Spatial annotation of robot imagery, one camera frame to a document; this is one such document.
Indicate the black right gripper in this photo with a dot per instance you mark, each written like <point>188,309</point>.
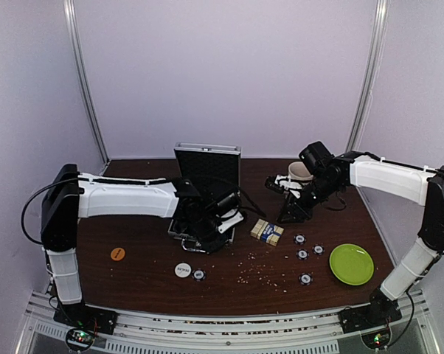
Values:
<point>293,205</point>

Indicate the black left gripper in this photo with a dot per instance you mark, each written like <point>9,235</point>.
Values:
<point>210,247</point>

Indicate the aluminium poker case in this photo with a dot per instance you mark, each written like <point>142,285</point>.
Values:
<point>213,169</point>

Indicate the Texas Hold'em card box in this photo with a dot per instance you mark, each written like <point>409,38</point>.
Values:
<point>266,232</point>

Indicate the orange big blind button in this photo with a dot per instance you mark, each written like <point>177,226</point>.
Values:
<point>117,254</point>

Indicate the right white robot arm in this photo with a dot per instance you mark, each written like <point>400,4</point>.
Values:
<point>407,207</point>

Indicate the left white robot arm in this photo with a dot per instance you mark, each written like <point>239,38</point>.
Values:
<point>76,197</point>

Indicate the beige ceramic mug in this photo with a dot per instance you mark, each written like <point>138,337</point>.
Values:
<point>299,172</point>

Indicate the white dealer button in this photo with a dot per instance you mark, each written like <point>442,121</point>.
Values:
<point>183,270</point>

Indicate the purple poker chip near dealer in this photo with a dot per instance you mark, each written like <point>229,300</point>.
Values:
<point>199,275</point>

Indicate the purple poker chip top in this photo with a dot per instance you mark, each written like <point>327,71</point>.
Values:
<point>299,239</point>

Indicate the purple poker chip right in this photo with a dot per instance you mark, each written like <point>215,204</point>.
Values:
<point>318,249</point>

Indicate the purple poker chip middle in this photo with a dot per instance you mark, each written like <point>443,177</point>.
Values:
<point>302,254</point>

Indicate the green plate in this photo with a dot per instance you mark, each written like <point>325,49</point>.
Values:
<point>351,264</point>

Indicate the purple poker chip bottom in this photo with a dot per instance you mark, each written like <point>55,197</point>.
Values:
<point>305,279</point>

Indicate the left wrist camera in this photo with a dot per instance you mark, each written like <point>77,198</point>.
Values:
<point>228,212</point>

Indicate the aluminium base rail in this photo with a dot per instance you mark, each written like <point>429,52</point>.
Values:
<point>319,331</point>

